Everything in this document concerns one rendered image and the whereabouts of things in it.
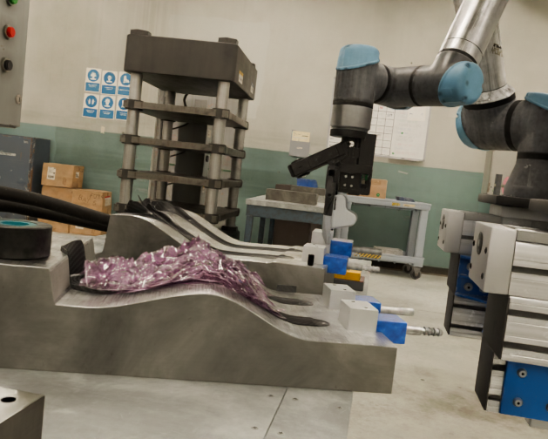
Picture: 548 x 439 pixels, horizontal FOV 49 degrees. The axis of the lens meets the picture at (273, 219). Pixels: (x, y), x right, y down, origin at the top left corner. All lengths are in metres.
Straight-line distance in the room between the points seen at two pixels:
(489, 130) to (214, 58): 3.79
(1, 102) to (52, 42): 6.88
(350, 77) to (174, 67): 4.07
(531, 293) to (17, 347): 0.64
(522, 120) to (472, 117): 0.12
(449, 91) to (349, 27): 6.66
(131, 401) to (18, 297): 0.16
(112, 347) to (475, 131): 1.05
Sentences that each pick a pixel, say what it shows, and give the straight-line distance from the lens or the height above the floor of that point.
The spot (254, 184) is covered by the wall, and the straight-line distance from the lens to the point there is 7.60.
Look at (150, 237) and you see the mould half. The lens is 1.04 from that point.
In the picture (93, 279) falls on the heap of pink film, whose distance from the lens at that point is 0.76.
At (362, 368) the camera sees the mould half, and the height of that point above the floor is 0.83.
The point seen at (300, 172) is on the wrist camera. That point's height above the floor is 1.04.
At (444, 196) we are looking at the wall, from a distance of 7.64.
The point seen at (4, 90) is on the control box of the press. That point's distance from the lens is 1.67.
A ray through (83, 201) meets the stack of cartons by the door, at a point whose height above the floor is 0.41.
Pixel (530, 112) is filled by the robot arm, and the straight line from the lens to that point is 1.44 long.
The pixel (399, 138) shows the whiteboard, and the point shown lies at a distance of 7.57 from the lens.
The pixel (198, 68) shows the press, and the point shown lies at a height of 1.79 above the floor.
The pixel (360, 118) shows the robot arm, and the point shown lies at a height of 1.15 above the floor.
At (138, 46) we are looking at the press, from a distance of 5.25.
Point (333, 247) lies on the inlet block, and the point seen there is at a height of 0.91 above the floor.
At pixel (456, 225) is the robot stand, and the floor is 0.96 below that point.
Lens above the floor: 1.03
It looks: 4 degrees down
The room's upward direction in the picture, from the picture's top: 6 degrees clockwise
